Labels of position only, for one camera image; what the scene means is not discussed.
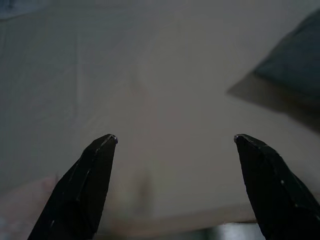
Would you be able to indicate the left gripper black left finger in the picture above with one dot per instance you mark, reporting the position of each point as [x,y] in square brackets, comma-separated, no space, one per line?
[82,190]

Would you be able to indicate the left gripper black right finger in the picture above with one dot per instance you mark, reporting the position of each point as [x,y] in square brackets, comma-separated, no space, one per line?
[275,195]

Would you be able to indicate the grey pillow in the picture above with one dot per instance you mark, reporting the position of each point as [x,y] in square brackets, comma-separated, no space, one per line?
[295,57]

